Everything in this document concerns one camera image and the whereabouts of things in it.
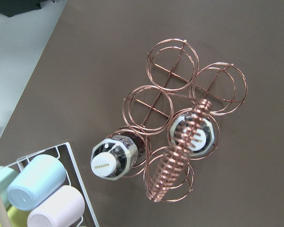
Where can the copper wire bottle basket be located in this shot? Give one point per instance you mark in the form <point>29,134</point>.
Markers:
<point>177,84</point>

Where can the tea bottle white cap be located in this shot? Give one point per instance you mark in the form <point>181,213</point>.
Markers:
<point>202,143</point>
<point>113,157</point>

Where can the white cup rack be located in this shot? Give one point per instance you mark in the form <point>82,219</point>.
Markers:
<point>64,153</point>

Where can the light blue cup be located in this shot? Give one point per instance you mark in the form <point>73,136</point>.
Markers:
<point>38,180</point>

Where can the pink cup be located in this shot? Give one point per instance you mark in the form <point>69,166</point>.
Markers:
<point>62,209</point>

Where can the mint green cup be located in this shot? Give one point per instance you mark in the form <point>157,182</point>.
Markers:
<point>7,175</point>

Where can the black equipment on side table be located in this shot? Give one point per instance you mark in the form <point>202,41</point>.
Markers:
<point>10,8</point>

